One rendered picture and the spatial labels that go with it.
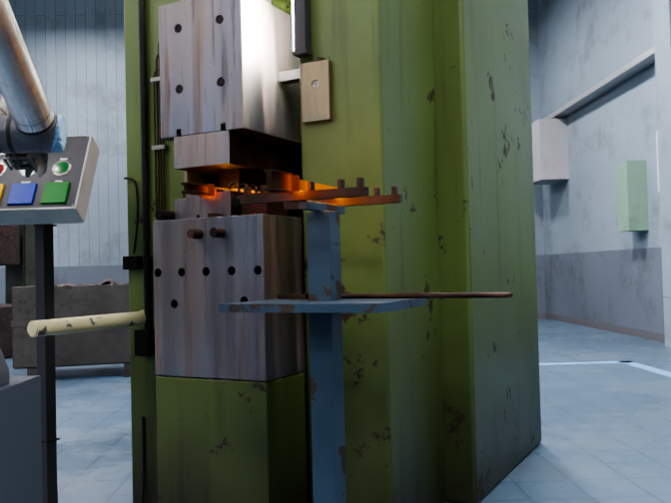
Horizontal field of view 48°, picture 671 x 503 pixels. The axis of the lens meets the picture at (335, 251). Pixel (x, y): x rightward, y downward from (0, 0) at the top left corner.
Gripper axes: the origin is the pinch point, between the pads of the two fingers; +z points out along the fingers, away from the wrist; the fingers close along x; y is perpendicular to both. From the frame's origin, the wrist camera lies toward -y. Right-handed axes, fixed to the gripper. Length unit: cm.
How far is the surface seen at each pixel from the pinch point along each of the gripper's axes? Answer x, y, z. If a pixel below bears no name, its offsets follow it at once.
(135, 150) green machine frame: 16.3, -26.1, 24.5
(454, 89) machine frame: 121, -40, 16
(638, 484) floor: 183, 65, 101
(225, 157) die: 52, -3, 1
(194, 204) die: 41.9, 5.7, 11.3
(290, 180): 75, 33, -36
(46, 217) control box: -3.2, 6.2, 15.1
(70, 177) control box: 3.4, -5.2, 10.9
